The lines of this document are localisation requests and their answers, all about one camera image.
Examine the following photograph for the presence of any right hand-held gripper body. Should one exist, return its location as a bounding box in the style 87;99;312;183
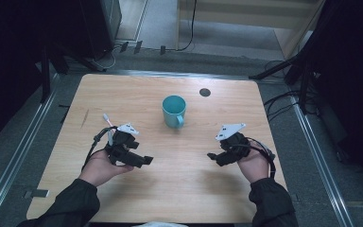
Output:
215;122;251;167

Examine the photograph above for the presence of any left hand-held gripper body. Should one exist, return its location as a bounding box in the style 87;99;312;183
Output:
105;122;145;168

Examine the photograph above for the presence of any white and pink toothbrush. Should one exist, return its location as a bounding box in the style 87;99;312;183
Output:
102;113;114;147

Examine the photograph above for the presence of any teal plastic cup with handle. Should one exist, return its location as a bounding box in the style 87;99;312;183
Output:
161;95;187;130

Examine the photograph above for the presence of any person's right hand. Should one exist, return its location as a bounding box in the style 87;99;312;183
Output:
236;145;270;184

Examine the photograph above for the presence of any person's left hand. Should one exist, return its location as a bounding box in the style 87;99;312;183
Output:
78;153;135;187

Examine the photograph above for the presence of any black metal stand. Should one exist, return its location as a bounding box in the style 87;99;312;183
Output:
249;53;316;115
39;44;53;104

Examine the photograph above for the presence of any grey tape strip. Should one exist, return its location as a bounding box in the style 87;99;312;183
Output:
24;188;50;200

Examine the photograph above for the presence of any light wooden partition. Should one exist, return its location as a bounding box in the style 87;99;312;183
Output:
175;0;326;60

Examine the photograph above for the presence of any dark curtain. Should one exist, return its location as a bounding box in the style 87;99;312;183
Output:
308;0;363;190
0;0;114;149

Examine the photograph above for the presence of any left hand-held gripper black cable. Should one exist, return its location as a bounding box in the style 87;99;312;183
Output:
81;126;119;172

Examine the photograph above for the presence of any hand-held gripper black cable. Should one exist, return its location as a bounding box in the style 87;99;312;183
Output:
245;136;277;180
81;126;119;172

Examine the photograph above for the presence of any right hand-held gripper black cable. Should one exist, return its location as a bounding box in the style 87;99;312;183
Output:
245;136;277;180

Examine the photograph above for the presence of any bundle of black floor cables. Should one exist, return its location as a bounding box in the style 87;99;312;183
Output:
263;89;301;123

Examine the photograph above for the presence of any white floor cable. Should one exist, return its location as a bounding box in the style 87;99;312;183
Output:
90;46;117;72

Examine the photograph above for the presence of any metal floor rail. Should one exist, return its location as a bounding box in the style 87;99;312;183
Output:
0;73;60;227
290;95;356;227

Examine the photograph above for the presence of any thin black floor cable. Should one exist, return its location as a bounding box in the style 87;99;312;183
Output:
175;0;199;52

